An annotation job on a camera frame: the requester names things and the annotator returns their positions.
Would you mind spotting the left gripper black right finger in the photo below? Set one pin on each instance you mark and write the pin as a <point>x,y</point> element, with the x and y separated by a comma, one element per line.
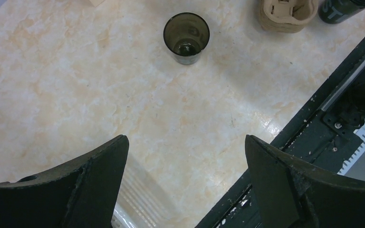
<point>292,193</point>

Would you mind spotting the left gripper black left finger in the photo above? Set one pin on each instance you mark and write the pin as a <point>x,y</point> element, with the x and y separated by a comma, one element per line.
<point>80,193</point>

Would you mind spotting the stack of dark cups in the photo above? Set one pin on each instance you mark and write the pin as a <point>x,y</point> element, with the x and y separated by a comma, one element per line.
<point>337,11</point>

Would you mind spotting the white plastic basket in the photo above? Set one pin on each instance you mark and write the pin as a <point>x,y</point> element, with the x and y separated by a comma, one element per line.
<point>141,201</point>

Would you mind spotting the brown pulp cup carrier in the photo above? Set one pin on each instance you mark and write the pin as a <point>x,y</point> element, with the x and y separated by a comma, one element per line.
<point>286,16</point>

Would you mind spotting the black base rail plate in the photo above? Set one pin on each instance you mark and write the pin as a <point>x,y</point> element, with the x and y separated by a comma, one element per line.
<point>321,133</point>

